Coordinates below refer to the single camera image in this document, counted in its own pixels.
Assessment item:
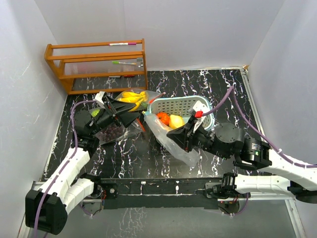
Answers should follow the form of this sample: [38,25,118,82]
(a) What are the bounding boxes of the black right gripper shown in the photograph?
[166,118,230,160]

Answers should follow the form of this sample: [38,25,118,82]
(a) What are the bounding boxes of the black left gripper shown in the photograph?
[90,96,140,135]

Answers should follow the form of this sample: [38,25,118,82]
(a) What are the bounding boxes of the clear zip bag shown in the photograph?
[115,88,164,112]
[143,112,204,168]
[95,119,145,145]

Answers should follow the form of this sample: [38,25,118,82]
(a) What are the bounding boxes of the yellow pear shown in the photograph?
[168,115,185,129]

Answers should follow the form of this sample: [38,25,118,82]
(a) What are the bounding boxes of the dark red grapes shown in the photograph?
[98,124,125,143]

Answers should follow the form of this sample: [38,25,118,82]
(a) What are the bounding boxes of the yellow bananas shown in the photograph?
[117,91,149,112]

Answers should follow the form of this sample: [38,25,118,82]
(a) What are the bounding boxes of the green custard apple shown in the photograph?
[90,109,102,119]

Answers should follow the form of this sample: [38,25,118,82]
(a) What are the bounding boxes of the clear zip top bag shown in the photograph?
[95,119,145,145]

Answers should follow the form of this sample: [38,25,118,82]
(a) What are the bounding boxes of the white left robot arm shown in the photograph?
[25,91,140,236]

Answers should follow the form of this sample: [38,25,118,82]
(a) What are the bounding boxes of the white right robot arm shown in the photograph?
[167,123,317,204]

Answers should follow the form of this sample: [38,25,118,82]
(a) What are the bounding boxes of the teal plastic basket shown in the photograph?
[148,95,211,123]

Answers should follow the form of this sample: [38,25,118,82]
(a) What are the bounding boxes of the green white marker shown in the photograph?
[112,61,137,65]

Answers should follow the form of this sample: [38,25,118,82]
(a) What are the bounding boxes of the wooden rack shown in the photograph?
[44,39,148,95]

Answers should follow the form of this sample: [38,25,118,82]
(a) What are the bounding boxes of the pink white marker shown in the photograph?
[109,42,137,46]

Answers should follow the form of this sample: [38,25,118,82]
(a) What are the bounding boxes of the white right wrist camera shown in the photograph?
[191,101,211,132]

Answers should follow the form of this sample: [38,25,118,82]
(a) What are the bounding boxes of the black metal base rail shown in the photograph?
[30,178,293,215]

